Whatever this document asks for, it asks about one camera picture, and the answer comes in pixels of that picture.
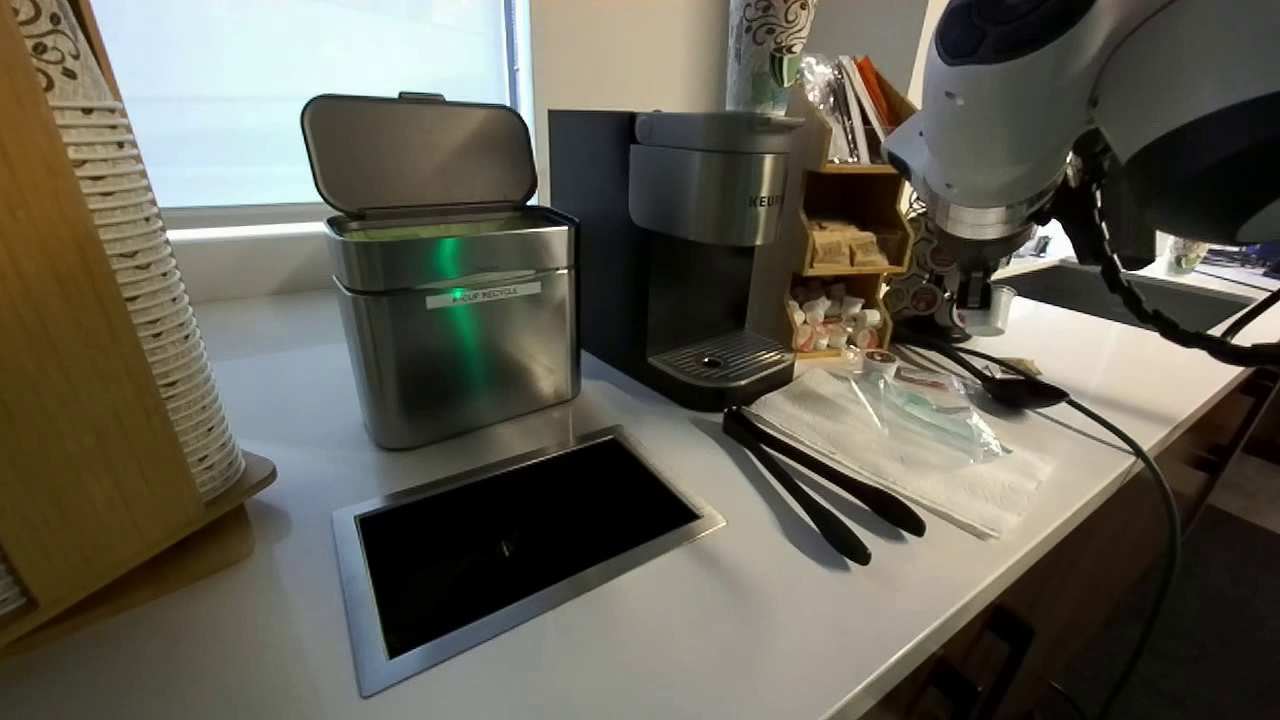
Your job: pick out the wooden condiment organizer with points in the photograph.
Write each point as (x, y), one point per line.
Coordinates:
(852, 224)

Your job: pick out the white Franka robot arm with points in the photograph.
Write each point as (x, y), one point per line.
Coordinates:
(1040, 120)

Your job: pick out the paper packets in organizer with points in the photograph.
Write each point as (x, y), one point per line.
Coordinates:
(863, 100)

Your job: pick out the patterned paper cup stack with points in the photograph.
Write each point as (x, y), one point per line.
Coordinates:
(144, 267)

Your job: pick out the wooden cup dispenser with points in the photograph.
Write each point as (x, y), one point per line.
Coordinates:
(66, 440)

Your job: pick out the black grey coffee machine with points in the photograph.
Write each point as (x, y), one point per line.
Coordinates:
(695, 253)

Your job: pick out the stainless steel lidded bin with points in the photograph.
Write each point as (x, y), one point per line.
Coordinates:
(455, 335)

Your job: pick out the brown sugar packets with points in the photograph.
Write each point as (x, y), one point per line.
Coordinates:
(843, 250)

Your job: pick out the brown wooden cabinet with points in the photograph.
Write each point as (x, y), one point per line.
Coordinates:
(1067, 600)

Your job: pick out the steel framed counter chute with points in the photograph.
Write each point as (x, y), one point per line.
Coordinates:
(522, 545)

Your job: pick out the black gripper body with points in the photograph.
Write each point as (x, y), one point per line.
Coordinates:
(969, 260)

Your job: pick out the dark counter sink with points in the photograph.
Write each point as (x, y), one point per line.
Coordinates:
(1067, 288)

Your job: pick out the floral patterned bag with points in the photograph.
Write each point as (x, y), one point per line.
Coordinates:
(773, 55)

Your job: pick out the black plastic tongs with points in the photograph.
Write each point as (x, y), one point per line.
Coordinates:
(826, 487)

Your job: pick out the bright window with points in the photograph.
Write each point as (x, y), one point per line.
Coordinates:
(292, 92)

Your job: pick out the clear zip bag teal strip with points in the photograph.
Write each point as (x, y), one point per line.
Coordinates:
(932, 405)

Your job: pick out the small creamer cups pile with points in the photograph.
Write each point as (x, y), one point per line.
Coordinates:
(837, 324)

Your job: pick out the clear plastic sleeve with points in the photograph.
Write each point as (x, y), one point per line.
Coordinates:
(960, 487)

